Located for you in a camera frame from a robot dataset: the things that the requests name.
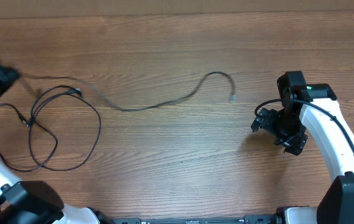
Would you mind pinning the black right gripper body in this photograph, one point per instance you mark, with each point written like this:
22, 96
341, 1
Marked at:
289, 129

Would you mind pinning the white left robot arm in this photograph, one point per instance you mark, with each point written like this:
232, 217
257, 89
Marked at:
35, 201

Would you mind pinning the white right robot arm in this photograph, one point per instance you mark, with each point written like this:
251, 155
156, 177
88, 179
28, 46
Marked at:
314, 108

